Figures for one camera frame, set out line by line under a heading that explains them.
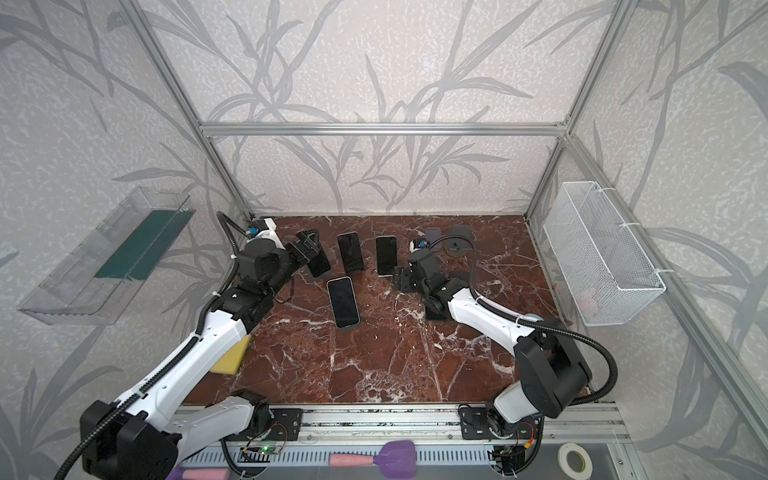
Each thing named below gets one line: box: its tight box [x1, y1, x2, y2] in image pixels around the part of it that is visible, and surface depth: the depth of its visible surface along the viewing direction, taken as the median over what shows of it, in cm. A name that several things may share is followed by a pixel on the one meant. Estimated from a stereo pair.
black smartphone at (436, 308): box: [424, 296, 449, 321], surface depth 63 cm
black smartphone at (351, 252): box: [337, 232, 364, 273], surface depth 102 cm
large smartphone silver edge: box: [326, 276, 361, 329], surface depth 88 cm
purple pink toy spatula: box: [329, 440, 416, 479], surface depth 70 cm
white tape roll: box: [558, 442, 593, 480], surface depth 70 cm
